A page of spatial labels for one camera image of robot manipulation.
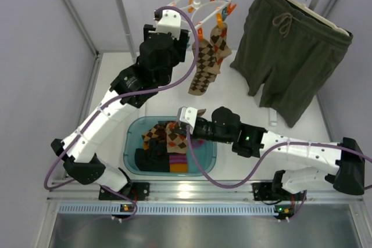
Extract brown orange argyle sock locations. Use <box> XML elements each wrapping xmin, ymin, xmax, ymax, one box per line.
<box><xmin>165</xmin><ymin>121</ymin><xmax>188</xmax><ymax>154</ymax></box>

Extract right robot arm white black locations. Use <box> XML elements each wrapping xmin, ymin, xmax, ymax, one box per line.
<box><xmin>185</xmin><ymin>107</ymin><xmax>366</xmax><ymax>196</ymax></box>

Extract white clip sock hanger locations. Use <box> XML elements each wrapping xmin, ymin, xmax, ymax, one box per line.
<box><xmin>169</xmin><ymin>0</ymin><xmax>236</xmax><ymax>30</ymax></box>

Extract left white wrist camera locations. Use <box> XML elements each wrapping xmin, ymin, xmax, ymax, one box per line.
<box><xmin>155</xmin><ymin>9</ymin><xmax>181</xmax><ymax>40</ymax></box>

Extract beige clothes hanger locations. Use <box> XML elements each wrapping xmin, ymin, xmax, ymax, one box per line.
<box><xmin>269</xmin><ymin>0</ymin><xmax>354</xmax><ymax>37</ymax></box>

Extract teal plastic bin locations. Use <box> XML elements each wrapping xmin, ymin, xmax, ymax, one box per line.
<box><xmin>123</xmin><ymin>116</ymin><xmax>218</xmax><ymax>177</ymax></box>

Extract brown beige argyle sock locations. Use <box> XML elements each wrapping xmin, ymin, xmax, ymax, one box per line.
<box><xmin>188</xmin><ymin>39</ymin><xmax>220</xmax><ymax>96</ymax></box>

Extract brown yellow argyle sock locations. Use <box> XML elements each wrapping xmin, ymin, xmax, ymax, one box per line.
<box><xmin>142</xmin><ymin>123</ymin><xmax>167</xmax><ymax>150</ymax></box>

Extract aluminium rail frame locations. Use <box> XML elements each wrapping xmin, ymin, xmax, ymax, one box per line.
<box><xmin>46</xmin><ymin>179</ymin><xmax>364</xmax><ymax>217</ymax></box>

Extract beige orange argyle sock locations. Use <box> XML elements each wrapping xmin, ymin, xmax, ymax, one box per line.
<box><xmin>210</xmin><ymin>23</ymin><xmax>232</xmax><ymax>67</ymax></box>

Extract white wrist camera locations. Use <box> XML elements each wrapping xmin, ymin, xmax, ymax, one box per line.
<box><xmin>177</xmin><ymin>106</ymin><xmax>198</xmax><ymax>130</ymax></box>
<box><xmin>155</xmin><ymin>9</ymin><xmax>181</xmax><ymax>40</ymax></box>

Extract black sock in bin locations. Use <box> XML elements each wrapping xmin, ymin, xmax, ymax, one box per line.
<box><xmin>134</xmin><ymin>149</ymin><xmax>170</xmax><ymax>172</ymax></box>

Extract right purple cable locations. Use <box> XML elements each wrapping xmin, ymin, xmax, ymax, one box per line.
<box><xmin>185</xmin><ymin>124</ymin><xmax>372</xmax><ymax>222</ymax></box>

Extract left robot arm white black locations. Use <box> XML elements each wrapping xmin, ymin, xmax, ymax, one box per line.
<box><xmin>51</xmin><ymin>24</ymin><xmax>189</xmax><ymax>195</ymax></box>

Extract maroon purple sock in bin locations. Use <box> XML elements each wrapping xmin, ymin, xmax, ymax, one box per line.
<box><xmin>191</xmin><ymin>139</ymin><xmax>207</xmax><ymax>148</ymax></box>

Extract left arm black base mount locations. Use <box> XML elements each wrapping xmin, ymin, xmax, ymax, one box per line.
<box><xmin>98</xmin><ymin>182</ymin><xmax>150</xmax><ymax>202</ymax></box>

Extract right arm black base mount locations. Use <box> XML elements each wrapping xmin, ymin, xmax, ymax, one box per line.
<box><xmin>252</xmin><ymin>182</ymin><xmax>304</xmax><ymax>202</ymax></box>

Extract maroon orange striped sock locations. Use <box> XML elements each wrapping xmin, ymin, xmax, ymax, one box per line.
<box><xmin>169</xmin><ymin>153</ymin><xmax>188</xmax><ymax>173</ymax></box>

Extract olive green shorts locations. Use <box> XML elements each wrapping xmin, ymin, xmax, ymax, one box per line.
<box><xmin>230</xmin><ymin>0</ymin><xmax>353</xmax><ymax>127</ymax></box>

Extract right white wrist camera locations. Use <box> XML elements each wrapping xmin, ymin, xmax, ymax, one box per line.
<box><xmin>177</xmin><ymin>106</ymin><xmax>198</xmax><ymax>130</ymax></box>

